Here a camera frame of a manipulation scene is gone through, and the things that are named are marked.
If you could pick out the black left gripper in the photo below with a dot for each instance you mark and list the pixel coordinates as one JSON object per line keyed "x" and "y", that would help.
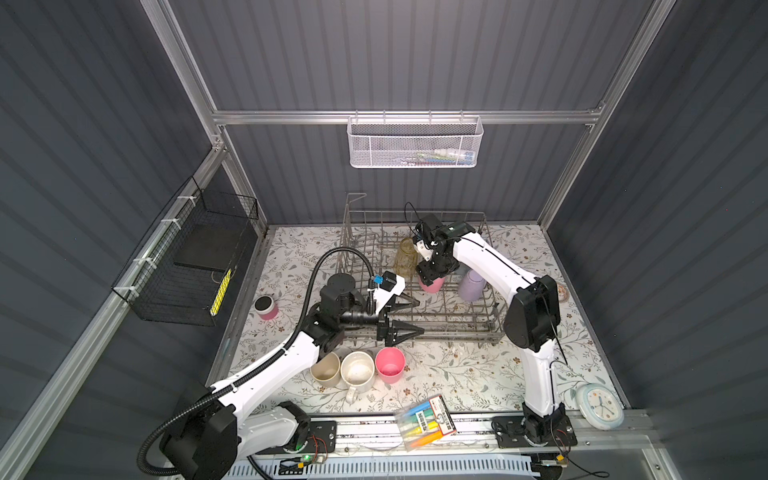
{"x": 389, "y": 334}

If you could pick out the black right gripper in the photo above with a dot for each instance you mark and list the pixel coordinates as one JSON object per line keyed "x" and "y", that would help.
{"x": 427, "y": 276}

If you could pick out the pink cup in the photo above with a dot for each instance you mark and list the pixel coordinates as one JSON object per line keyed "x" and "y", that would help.
{"x": 390, "y": 364}
{"x": 434, "y": 287}

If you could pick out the yellow glass tumbler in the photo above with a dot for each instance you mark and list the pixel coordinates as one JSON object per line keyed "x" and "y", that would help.
{"x": 406, "y": 258}

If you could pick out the purple cup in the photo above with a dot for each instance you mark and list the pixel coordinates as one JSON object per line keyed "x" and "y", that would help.
{"x": 471, "y": 287}

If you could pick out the blue plastic tumbler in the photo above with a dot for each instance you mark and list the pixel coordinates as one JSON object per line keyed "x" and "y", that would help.
{"x": 462, "y": 270}

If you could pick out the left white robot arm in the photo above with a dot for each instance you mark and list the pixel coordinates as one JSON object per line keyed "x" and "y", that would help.
{"x": 204, "y": 440}

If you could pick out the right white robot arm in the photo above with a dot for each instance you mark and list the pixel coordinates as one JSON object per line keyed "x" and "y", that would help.
{"x": 531, "y": 321}

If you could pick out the white mug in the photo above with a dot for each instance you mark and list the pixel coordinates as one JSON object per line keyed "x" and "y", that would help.
{"x": 358, "y": 371}

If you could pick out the beige cup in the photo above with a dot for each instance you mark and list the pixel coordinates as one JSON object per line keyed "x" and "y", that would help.
{"x": 326, "y": 372}

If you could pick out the highlighter marker pack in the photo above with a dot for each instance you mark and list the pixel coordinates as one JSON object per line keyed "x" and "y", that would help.
{"x": 425, "y": 423}

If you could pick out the pink tape roll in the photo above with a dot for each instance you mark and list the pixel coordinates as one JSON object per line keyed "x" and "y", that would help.
{"x": 266, "y": 307}

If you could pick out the yellow highlighter in basket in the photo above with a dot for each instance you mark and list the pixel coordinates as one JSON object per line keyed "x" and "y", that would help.
{"x": 220, "y": 293}

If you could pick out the white round clock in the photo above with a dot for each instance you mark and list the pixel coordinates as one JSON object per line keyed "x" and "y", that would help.
{"x": 600, "y": 407}

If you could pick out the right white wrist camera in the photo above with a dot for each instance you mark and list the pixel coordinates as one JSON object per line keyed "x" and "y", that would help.
{"x": 423, "y": 249}

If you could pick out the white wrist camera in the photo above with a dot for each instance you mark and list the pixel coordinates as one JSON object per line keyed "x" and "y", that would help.
{"x": 384, "y": 290}
{"x": 423, "y": 249}

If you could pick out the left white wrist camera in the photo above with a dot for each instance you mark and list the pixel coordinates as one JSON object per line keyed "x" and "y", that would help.
{"x": 384, "y": 290}

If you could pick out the grey wire dish rack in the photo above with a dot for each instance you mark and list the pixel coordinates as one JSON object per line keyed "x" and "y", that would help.
{"x": 444, "y": 315}

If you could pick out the white mesh wall basket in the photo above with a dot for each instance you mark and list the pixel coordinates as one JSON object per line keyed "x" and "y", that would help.
{"x": 420, "y": 143}

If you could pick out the black wire wall basket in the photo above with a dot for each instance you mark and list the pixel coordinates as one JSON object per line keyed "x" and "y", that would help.
{"x": 175, "y": 278}

